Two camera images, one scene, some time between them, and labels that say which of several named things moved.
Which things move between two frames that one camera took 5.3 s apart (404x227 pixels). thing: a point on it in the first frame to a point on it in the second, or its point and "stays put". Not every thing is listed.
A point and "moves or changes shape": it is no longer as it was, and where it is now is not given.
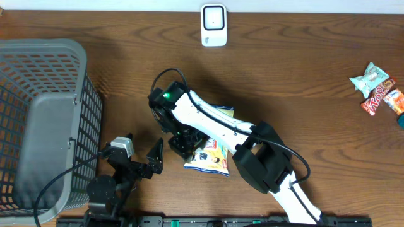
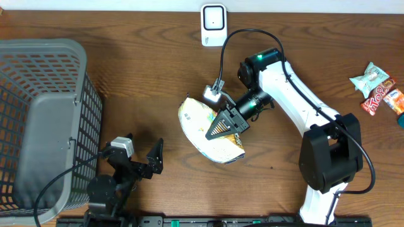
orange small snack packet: x=395 y=99 stays put
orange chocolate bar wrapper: x=376 y=96 stays put
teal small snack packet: x=372 y=78 stays put
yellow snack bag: x=213 y=155 moves or changes shape
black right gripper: x=180 y=148 to x=240 y=124
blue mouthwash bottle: x=401 y=122 stays put
